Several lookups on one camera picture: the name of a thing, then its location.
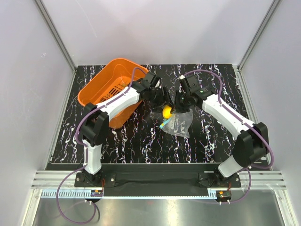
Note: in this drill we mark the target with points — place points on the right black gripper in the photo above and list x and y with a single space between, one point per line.
178 108

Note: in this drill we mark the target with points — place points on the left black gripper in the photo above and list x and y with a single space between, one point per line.
165 100

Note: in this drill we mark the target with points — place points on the yellow lemon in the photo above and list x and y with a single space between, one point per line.
166 112

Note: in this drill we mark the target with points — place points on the clear zip top bag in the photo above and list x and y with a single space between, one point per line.
178 124

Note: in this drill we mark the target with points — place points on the orange plastic basket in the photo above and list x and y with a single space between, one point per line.
107 83

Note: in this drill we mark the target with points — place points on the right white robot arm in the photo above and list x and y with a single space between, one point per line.
251 139

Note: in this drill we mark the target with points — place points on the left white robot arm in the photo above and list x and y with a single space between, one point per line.
94 127

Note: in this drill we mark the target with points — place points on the right connector box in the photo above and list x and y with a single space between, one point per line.
224 196

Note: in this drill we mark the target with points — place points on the connector box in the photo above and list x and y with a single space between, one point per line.
224 196
97 192

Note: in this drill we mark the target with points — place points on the left connector box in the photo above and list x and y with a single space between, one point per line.
97 192

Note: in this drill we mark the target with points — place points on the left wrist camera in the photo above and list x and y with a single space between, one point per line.
151 80

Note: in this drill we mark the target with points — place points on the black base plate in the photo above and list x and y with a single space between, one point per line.
113 175

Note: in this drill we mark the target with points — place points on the aluminium frame rail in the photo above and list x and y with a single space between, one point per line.
257 180

